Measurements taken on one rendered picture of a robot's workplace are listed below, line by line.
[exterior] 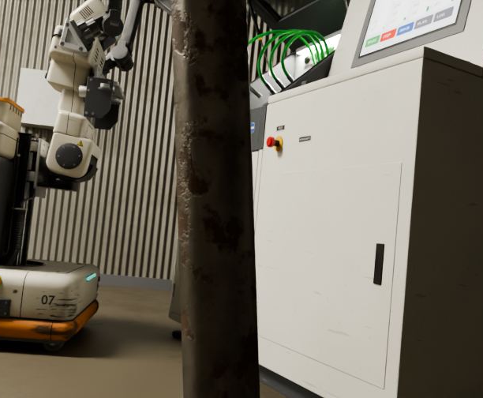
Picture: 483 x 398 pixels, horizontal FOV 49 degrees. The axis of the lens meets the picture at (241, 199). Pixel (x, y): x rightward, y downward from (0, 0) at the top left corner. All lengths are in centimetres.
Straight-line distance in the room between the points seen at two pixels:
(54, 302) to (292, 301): 85
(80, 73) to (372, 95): 126
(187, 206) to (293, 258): 145
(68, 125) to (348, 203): 121
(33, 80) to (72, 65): 187
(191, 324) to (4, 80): 422
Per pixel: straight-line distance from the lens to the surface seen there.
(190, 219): 18
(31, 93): 413
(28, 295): 202
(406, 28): 184
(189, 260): 19
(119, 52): 254
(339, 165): 150
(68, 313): 201
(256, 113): 195
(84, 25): 215
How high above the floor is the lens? 50
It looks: 3 degrees up
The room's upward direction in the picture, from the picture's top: 6 degrees clockwise
